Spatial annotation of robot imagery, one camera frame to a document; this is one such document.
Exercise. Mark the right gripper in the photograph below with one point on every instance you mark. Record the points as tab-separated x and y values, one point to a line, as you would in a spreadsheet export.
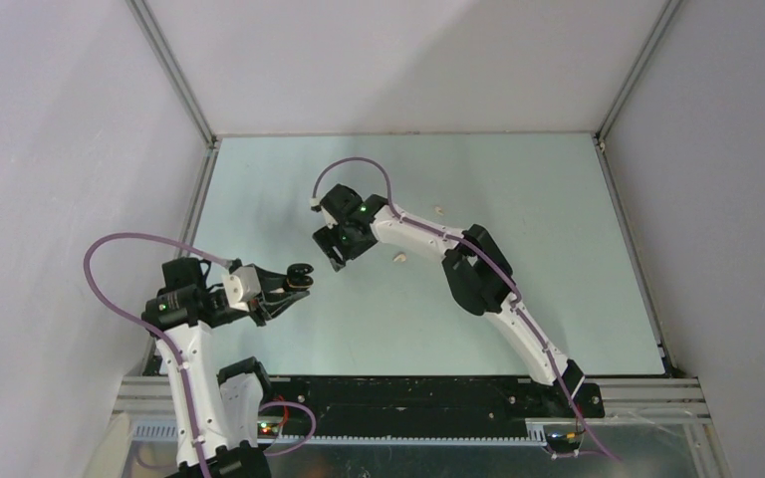
328	238

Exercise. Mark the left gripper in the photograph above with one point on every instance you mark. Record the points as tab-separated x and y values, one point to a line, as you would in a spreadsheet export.
270	282

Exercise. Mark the black earbud charging case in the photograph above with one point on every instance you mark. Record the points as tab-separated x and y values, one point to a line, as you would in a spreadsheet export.
298	277

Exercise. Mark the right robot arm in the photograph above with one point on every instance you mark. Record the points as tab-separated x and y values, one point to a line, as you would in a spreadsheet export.
478	275

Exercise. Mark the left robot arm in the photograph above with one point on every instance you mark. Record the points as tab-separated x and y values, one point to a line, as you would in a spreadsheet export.
204	369

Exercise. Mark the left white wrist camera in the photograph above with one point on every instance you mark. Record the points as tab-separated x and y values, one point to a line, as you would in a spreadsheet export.
241	288

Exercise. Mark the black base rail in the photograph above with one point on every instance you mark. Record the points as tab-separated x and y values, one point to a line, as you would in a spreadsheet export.
429	407

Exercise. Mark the aluminium frame rail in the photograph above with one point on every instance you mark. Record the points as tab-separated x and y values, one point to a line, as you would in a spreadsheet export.
654	402

